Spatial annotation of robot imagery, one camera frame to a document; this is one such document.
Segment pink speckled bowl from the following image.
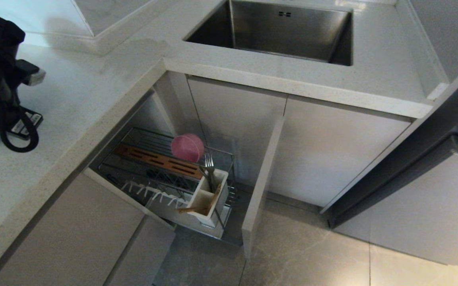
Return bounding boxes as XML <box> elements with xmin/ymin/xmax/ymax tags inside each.
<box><xmin>171</xmin><ymin>133</ymin><xmax>205</xmax><ymax>163</ymax></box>

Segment metal fork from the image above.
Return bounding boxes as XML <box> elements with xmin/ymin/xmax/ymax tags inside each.
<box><xmin>204</xmin><ymin>153</ymin><xmax>217</xmax><ymax>192</ymax></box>

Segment beige pull-out cabinet front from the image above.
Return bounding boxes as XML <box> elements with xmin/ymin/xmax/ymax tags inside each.
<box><xmin>242</xmin><ymin>116</ymin><xmax>285</xmax><ymax>259</ymax></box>

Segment large beige drawer front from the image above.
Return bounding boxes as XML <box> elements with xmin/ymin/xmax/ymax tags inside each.
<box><xmin>0</xmin><ymin>172</ymin><xmax>147</xmax><ymax>286</ymax></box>

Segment brown slotted wooden board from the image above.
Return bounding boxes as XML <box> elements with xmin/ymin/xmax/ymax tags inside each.
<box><xmin>114</xmin><ymin>143</ymin><xmax>205</xmax><ymax>179</ymax></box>

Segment white drip tray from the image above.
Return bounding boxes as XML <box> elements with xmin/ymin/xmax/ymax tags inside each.
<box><xmin>146</xmin><ymin>191</ymin><xmax>231</xmax><ymax>240</ymax></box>

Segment small beige drawer front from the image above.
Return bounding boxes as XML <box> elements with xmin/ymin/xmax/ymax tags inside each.
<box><xmin>105</xmin><ymin>216</ymin><xmax>177</xmax><ymax>286</ymax></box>

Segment chopsticks bundle in holder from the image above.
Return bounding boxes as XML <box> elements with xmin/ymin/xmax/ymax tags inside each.
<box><xmin>207</xmin><ymin>186</ymin><xmax>221</xmax><ymax>217</ymax></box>

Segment white two-compartment cutlery holder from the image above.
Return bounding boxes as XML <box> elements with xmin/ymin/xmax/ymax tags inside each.
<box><xmin>187</xmin><ymin>169</ymin><xmax>230</xmax><ymax>228</ymax></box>

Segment narrow beige cabinet door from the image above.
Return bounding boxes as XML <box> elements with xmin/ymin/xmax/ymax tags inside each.
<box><xmin>188</xmin><ymin>77</ymin><xmax>287</xmax><ymax>187</ymax></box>

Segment stainless steel sink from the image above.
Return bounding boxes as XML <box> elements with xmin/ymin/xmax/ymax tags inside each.
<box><xmin>184</xmin><ymin>0</ymin><xmax>352</xmax><ymax>67</ymax></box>

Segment wide beige cabinet door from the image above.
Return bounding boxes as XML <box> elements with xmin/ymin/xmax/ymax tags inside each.
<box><xmin>268</xmin><ymin>97</ymin><xmax>411</xmax><ymax>208</ymax></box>

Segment white appliance front panel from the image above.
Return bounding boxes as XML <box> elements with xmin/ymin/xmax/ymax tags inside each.
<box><xmin>334</xmin><ymin>133</ymin><xmax>458</xmax><ymax>271</ymax></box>

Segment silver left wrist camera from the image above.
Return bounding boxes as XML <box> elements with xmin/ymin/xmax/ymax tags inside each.
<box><xmin>25</xmin><ymin>70</ymin><xmax>47</xmax><ymax>86</ymax></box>

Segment chrome wire pull-out rack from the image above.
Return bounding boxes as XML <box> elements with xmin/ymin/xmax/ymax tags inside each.
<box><xmin>99</xmin><ymin>126</ymin><xmax>239</xmax><ymax>243</ymax></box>

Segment dark grey door frame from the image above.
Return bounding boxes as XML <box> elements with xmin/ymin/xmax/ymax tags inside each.
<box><xmin>320</xmin><ymin>60</ymin><xmax>458</xmax><ymax>230</ymax></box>

